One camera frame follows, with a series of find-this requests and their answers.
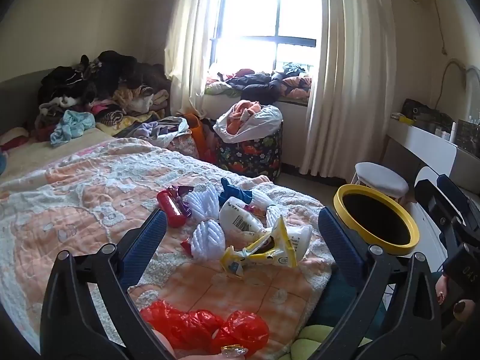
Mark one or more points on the wide cream curtain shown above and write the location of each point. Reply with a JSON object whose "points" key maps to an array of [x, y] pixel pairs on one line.
{"points": [[348, 63]]}

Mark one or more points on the white drawer cabinet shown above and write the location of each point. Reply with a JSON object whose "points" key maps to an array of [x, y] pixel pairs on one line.
{"points": [[427, 232]]}

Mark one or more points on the pile of mixed clothes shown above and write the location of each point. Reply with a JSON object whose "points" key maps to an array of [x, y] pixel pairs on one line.
{"points": [[93, 82]]}

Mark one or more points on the person's right hand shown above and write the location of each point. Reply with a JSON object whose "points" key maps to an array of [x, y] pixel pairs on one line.
{"points": [[440, 293]]}

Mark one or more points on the green cushion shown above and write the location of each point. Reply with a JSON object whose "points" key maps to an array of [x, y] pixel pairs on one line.
{"points": [[315, 341]]}

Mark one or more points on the clear drawer organizer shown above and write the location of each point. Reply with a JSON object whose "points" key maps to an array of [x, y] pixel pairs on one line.
{"points": [[467, 133]]}

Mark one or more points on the yellow snack wrapper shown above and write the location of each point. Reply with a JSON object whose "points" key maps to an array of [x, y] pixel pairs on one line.
{"points": [[262, 250]]}

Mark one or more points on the red plastic bag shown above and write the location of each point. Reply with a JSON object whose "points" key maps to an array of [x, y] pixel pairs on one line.
{"points": [[187, 322]]}

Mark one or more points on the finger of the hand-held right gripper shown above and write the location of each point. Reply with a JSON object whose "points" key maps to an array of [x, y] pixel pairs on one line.
{"points": [[455, 191], [431, 197]]}

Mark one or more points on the red plastic tube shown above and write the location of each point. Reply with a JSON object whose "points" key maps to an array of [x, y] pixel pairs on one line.
{"points": [[170, 207]]}

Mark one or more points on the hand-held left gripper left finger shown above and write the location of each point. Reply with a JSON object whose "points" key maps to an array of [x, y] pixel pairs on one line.
{"points": [[148, 238]]}

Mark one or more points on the light blue garment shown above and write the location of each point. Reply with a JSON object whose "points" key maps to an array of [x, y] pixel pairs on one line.
{"points": [[71, 125]]}

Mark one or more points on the small yellow box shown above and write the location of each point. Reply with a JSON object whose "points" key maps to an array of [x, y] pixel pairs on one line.
{"points": [[405, 119]]}

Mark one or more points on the teal trousers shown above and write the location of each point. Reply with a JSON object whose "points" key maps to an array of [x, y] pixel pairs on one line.
{"points": [[337, 300]]}

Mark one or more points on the white vanity desk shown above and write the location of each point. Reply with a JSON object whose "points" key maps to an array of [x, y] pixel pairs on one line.
{"points": [[420, 138]]}

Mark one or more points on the dinosaur print laundry basket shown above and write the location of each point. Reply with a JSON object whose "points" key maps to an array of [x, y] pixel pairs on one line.
{"points": [[247, 153]]}

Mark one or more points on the purple foil wrapper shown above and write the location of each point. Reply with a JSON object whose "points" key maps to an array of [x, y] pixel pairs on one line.
{"points": [[180, 191]]}

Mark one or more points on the yellow rimmed black bin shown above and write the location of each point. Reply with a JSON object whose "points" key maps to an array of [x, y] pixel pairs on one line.
{"points": [[338, 199]]}

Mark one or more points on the grey bed headboard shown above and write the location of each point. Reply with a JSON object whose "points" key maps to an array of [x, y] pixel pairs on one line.
{"points": [[15, 97]]}

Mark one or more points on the white plastic packet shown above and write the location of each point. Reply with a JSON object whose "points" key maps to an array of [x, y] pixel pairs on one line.
{"points": [[240, 219]]}

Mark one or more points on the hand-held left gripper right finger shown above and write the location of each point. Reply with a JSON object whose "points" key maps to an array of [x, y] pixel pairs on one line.
{"points": [[339, 238]]}

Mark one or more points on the red pink pillow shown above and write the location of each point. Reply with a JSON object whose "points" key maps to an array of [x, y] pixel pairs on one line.
{"points": [[15, 138]]}

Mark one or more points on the white bag with orange clothes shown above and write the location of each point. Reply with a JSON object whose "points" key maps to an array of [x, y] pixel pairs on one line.
{"points": [[262, 118]]}

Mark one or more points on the orange white fleece blanket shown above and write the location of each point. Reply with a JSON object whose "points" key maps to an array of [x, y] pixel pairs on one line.
{"points": [[93, 202]]}

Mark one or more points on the curved frame vanity mirror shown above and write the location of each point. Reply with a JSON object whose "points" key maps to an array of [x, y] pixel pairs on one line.
{"points": [[472, 82]]}

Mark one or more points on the narrow cream curtain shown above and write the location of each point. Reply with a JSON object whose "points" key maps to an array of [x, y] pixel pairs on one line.
{"points": [[187, 45]]}

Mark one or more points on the small white bottle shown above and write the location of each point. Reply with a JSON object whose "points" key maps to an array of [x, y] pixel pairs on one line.
{"points": [[453, 129]]}

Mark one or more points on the clothes heap on windowsill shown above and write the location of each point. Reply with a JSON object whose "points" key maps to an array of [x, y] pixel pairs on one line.
{"points": [[262, 82]]}

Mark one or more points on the blue rubber glove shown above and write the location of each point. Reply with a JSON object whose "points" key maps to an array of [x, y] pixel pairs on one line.
{"points": [[232, 191]]}

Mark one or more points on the small orange red wrapper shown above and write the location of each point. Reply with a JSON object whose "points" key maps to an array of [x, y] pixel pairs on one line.
{"points": [[185, 245]]}

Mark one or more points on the black toiletry bag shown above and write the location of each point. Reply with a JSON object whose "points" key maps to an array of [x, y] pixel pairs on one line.
{"points": [[416, 108]]}

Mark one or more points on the white round stool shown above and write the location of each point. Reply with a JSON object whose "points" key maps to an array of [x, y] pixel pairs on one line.
{"points": [[378, 180]]}

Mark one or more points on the dark framed window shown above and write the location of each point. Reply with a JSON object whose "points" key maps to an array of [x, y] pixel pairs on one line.
{"points": [[270, 7]]}

